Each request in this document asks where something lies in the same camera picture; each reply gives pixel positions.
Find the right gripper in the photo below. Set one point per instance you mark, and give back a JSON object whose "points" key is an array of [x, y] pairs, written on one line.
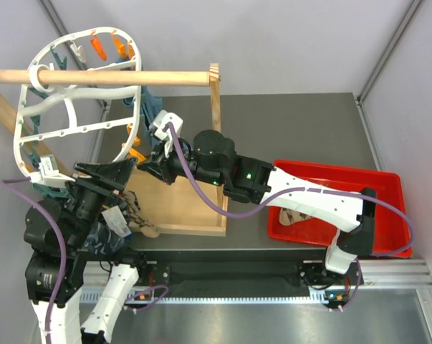
{"points": [[159, 170]]}

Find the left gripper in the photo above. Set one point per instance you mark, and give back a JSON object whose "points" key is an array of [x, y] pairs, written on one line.
{"points": [[112, 176]]}

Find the orange clip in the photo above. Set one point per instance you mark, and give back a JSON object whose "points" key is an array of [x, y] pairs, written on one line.
{"points": [[136, 141], [132, 153]]}

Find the brown argyle sock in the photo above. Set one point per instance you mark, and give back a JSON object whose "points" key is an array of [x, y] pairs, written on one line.
{"points": [[288, 217], [137, 220]]}

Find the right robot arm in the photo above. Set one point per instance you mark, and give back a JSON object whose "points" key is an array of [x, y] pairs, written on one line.
{"points": [[213, 160]]}

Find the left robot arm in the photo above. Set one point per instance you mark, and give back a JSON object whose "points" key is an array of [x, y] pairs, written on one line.
{"points": [[56, 229]]}

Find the teal clip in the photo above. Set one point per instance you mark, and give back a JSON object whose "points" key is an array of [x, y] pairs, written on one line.
{"points": [[36, 122], [31, 155]]}

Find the wooden rack base tray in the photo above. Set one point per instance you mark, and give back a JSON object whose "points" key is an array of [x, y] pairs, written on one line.
{"points": [[175, 208]]}

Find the teal blue sock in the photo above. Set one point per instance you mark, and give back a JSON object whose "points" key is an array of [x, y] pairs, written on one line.
{"points": [[150, 106]]}

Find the wooden rod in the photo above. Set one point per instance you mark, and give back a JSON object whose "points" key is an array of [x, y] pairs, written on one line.
{"points": [[110, 77]]}

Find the red plastic tray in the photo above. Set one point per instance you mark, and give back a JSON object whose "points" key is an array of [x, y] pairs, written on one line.
{"points": [[391, 231]]}

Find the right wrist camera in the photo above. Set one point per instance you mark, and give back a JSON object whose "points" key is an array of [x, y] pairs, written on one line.
{"points": [[159, 128]]}

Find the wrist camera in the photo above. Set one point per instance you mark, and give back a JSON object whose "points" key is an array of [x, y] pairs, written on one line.
{"points": [[159, 128], [48, 174]]}

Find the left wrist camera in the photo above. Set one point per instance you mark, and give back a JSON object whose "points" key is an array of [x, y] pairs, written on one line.
{"points": [[48, 174]]}

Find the wooden rack upright post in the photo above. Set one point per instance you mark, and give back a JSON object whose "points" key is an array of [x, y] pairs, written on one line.
{"points": [[214, 84]]}

